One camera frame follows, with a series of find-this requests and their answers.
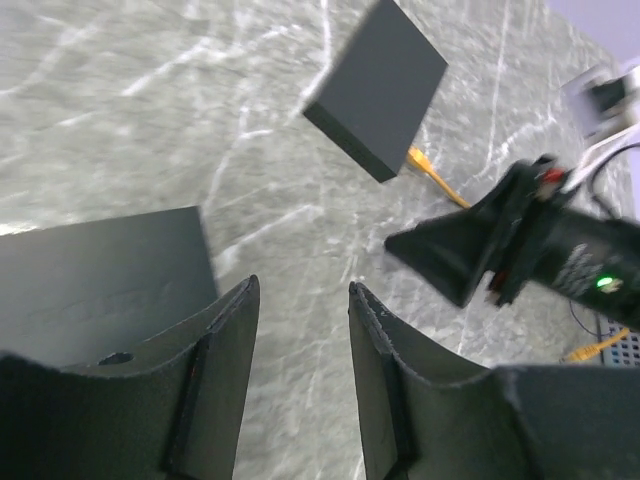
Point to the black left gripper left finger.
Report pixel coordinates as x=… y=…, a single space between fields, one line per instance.
x=169 y=408

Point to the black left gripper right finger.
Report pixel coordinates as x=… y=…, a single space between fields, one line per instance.
x=428 y=413

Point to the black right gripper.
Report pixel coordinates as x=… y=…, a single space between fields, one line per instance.
x=593 y=262

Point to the black network switch box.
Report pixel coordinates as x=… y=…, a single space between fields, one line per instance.
x=375 y=98

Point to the white plastic basket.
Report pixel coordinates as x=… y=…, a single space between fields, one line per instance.
x=625 y=352

